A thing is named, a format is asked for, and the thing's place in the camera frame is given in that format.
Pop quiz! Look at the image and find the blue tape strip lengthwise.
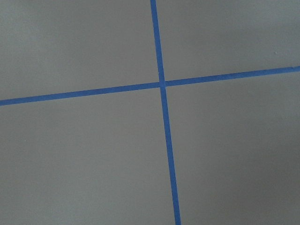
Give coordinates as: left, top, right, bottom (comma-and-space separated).
150, 0, 181, 225

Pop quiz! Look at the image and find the blue tape strip crosswise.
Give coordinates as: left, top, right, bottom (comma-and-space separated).
0, 66, 300, 106

